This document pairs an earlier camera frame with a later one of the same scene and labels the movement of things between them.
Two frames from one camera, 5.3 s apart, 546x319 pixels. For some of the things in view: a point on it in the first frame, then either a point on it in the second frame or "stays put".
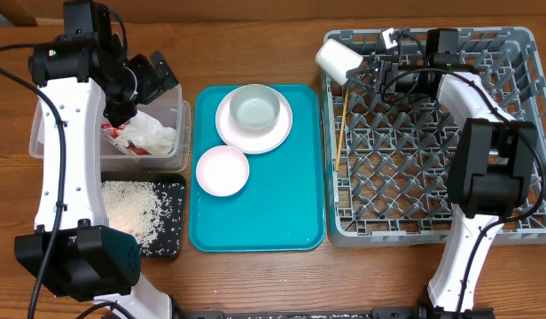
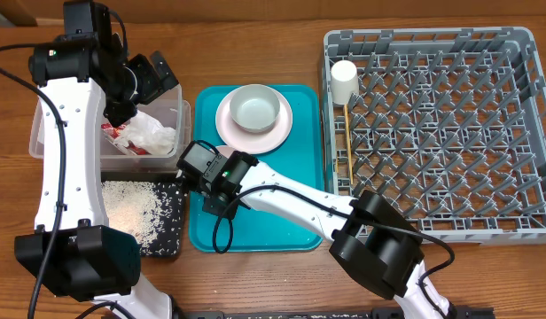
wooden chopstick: [342, 127] → [348, 141]
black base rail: [466, 313] stays put
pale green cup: [336, 58] → [344, 81]
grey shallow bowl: [254, 106] stays put
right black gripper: [352, 74] → [227, 205]
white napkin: [145, 134] stays put
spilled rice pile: [137, 208] stays put
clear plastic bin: [175, 110] stays put
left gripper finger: [167, 76] stays put
